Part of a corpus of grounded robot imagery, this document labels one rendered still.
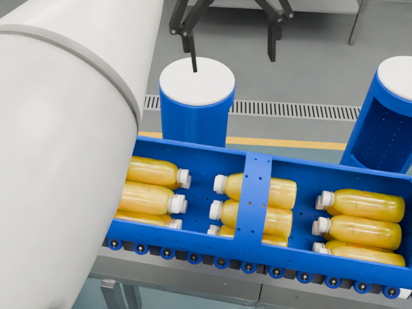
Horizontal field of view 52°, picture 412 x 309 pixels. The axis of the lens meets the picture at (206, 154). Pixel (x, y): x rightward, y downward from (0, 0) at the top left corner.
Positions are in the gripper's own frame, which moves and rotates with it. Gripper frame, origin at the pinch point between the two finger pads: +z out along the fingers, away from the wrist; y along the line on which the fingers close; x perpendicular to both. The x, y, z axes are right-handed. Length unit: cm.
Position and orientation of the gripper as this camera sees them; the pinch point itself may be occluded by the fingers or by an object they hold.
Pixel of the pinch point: (232, 57)
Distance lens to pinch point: 75.8
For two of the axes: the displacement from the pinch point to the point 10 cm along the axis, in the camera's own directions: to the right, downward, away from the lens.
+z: 0.8, 7.1, 7.0
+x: 1.2, 6.9, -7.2
